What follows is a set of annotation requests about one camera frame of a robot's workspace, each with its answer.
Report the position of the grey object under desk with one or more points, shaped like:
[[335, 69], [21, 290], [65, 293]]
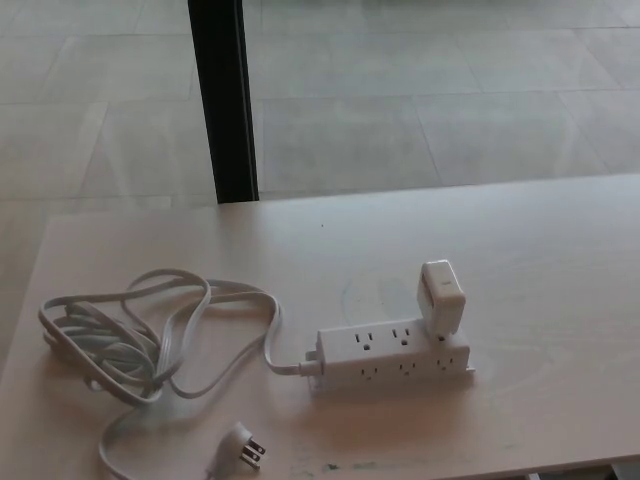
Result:
[[624, 468]]

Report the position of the white power strip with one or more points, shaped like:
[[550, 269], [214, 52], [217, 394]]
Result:
[[390, 356]]

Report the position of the white charger adapter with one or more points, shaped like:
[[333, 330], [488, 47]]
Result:
[[440, 299]]

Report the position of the black window frame post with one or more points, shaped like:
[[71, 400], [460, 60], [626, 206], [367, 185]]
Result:
[[224, 100]]

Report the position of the white three-prong plug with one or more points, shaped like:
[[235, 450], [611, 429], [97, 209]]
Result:
[[240, 445]]

